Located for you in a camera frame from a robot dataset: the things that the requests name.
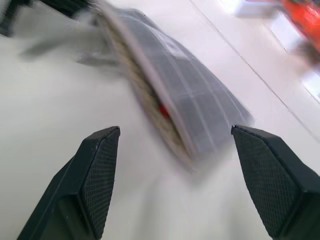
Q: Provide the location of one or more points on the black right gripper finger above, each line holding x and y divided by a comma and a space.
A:
15, 15
277, 185
82, 185

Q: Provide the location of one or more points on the red marker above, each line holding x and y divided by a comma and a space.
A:
164, 110

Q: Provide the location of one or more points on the orange red object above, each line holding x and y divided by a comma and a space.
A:
303, 18

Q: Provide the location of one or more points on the white box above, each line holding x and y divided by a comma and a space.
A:
255, 8

